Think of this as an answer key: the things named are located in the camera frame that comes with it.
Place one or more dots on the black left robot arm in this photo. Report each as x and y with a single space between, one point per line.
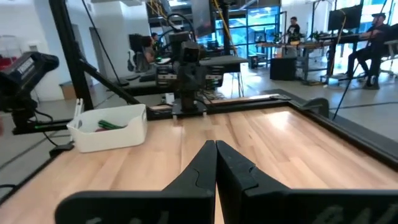
188 99

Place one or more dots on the white plastic bin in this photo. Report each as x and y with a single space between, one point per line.
109 140

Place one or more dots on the black upright frame post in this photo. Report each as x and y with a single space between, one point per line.
71 62

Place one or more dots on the dark grey edge mount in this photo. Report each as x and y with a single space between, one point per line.
317 107

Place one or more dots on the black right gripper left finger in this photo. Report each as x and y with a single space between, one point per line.
192 199

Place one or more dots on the dark work table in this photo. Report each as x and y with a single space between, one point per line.
224 60

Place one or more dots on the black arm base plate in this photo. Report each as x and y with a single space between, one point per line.
189 109

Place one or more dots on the red object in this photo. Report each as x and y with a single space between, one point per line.
6 62

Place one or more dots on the black table edge clamp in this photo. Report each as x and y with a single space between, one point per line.
62 149

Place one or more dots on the black diagonal frame strut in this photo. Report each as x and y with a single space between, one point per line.
109 82

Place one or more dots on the dark hanging panel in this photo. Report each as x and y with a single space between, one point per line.
202 15

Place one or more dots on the open cardboard box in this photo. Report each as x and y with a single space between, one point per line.
67 91

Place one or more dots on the clear plastic container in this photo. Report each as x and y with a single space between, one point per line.
9 45

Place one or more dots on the black floor cabinet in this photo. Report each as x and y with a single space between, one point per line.
283 68

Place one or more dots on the black computer monitor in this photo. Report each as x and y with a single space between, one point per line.
345 17

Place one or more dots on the grey office chair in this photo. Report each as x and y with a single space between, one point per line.
390 56

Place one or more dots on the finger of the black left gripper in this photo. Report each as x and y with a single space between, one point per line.
199 81
186 81

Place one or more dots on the long office desk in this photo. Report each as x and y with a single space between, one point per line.
311 43

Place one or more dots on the black office chair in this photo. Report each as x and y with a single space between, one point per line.
135 43

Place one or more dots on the person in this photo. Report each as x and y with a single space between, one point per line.
148 51
370 46
154 37
293 29

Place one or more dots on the white corner bracket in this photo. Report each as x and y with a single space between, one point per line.
77 112

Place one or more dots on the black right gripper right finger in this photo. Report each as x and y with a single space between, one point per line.
242 199

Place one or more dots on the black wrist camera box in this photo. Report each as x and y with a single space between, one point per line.
189 51

